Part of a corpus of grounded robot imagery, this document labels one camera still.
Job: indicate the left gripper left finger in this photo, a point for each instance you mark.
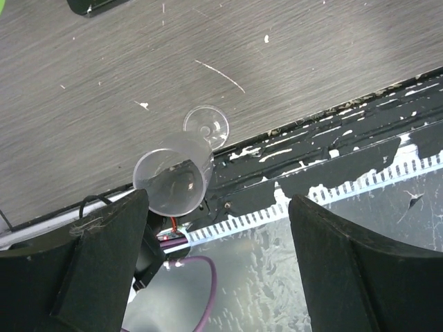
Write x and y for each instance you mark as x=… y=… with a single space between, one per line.
x=77 y=277

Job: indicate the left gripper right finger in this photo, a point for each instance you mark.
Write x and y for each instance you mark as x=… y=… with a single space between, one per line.
x=355 y=279

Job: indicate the clear wine glass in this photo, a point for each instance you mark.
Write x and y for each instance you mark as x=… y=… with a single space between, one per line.
x=176 y=172

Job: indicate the gold wine glass rack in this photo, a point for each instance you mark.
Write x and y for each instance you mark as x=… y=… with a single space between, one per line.
x=90 y=8

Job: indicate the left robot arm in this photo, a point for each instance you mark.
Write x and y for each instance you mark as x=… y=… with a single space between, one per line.
x=149 y=249

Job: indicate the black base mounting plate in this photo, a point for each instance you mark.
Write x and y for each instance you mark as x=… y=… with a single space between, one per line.
x=343 y=147

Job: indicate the grey cable duct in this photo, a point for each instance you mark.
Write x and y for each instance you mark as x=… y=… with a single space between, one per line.
x=404 y=166

